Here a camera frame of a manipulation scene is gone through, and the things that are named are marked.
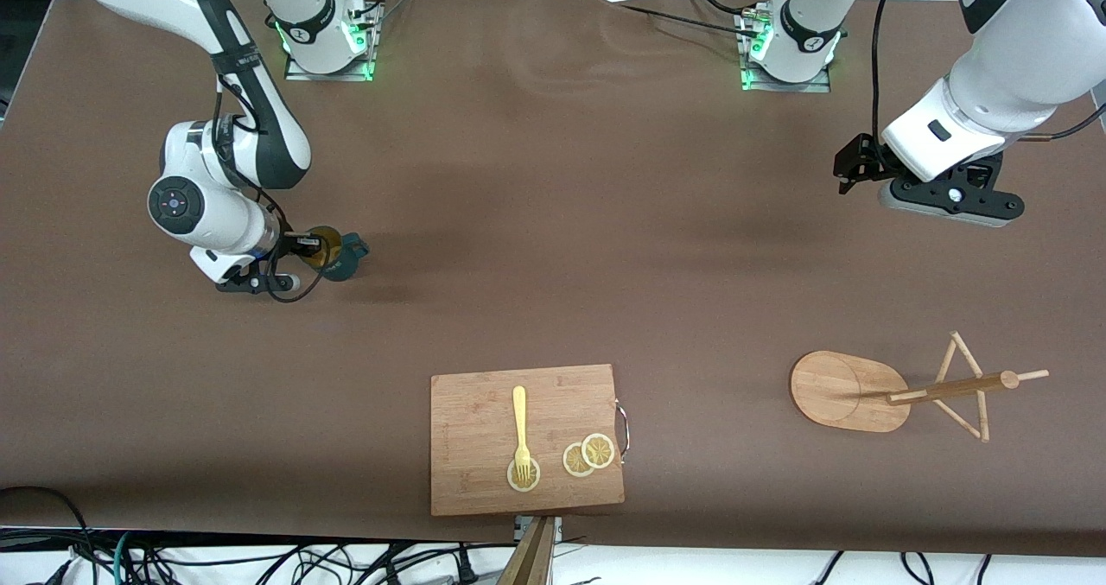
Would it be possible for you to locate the teal cup yellow inside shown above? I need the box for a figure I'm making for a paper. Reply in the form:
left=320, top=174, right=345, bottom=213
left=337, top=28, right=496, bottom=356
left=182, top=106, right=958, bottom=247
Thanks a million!
left=307, top=226, right=372, bottom=283

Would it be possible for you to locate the wooden cup rack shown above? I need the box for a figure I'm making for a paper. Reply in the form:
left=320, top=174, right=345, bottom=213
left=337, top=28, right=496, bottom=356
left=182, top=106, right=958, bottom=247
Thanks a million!
left=790, top=331, right=1051, bottom=444

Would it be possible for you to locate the brown table cover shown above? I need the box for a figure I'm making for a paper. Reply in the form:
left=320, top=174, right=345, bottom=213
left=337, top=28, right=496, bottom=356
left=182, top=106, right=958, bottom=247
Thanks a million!
left=0, top=0, right=1106, bottom=556

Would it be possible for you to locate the yellow plastic fork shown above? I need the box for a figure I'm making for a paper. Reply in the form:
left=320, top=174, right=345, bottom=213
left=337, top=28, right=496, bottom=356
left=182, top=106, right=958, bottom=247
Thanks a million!
left=512, top=385, right=533, bottom=486

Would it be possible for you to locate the wooden beam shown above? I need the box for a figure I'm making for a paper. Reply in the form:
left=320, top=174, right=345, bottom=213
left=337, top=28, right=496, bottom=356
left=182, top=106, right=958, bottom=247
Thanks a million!
left=497, top=516, right=556, bottom=585

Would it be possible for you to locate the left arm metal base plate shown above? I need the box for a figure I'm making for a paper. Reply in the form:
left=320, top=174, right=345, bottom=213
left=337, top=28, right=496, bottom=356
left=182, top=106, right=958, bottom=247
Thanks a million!
left=741, top=10, right=832, bottom=93

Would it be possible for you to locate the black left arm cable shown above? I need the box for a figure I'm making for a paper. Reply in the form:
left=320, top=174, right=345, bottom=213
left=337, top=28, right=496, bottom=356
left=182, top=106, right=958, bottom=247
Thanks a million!
left=871, top=0, right=910, bottom=150

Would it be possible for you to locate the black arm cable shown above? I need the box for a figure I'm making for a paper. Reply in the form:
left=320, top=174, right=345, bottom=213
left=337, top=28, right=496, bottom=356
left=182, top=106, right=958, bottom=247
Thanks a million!
left=871, top=0, right=910, bottom=150
left=210, top=49, right=331, bottom=303

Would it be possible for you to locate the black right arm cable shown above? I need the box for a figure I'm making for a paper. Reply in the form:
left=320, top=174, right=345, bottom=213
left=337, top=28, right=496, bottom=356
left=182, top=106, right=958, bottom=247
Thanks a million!
left=210, top=49, right=331, bottom=303

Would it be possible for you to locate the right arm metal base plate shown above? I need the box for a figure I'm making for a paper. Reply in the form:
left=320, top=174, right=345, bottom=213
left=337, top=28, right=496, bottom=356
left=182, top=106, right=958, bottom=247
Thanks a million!
left=284, top=2, right=375, bottom=82

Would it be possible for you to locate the short black power cable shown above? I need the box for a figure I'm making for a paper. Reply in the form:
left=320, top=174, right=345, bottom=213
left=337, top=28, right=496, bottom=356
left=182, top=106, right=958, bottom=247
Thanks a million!
left=687, top=0, right=770, bottom=17

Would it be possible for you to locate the long black power cable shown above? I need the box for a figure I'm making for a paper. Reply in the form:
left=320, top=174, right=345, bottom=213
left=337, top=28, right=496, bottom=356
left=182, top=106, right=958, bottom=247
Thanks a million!
left=596, top=0, right=763, bottom=40

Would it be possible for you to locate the wooden cutting board metal handle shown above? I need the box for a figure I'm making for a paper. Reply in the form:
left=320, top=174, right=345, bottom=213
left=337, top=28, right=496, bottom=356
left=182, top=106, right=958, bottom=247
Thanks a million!
left=430, top=364, right=631, bottom=518

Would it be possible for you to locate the metal clamp bracket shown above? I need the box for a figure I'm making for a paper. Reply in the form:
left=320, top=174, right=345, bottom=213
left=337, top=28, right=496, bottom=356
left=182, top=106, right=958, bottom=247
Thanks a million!
left=514, top=516, right=563, bottom=544

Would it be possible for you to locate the black looped cable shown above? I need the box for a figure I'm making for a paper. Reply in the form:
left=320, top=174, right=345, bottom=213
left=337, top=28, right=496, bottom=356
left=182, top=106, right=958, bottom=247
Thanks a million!
left=0, top=485, right=98, bottom=569

